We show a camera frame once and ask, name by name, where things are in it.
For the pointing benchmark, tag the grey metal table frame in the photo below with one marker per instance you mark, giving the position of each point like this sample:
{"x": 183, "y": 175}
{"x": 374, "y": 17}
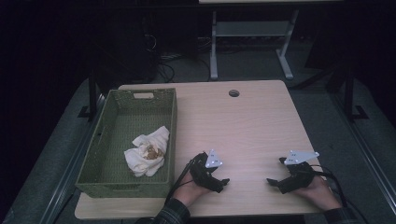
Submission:
{"x": 252, "y": 28}

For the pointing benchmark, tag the green woven basket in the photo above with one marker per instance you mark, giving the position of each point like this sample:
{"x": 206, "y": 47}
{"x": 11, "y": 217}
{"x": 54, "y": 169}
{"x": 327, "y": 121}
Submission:
{"x": 130, "y": 130}

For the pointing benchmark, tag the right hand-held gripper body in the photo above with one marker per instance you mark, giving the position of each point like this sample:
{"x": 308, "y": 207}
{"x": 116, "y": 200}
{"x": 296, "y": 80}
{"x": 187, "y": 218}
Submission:
{"x": 297, "y": 180}

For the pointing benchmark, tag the black metal stand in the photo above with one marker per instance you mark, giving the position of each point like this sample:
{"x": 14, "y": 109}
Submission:
{"x": 92, "y": 93}
{"x": 349, "y": 93}

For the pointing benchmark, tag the white towel with brown print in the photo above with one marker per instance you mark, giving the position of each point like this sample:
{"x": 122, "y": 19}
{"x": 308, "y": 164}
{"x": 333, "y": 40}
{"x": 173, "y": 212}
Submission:
{"x": 146, "y": 161}

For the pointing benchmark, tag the person's right hand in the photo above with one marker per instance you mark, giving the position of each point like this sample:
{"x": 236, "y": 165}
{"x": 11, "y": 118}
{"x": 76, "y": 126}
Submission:
{"x": 320, "y": 194}

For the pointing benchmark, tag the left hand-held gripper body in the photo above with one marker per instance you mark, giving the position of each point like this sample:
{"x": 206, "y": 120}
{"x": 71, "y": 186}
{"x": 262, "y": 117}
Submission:
{"x": 202, "y": 174}

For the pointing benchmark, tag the aluminium rail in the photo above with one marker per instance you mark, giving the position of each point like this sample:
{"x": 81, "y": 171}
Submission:
{"x": 73, "y": 158}
{"x": 367, "y": 152}

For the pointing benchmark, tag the person's left hand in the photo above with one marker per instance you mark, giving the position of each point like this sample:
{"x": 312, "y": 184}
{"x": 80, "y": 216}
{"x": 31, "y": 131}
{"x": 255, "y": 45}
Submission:
{"x": 190, "y": 193}

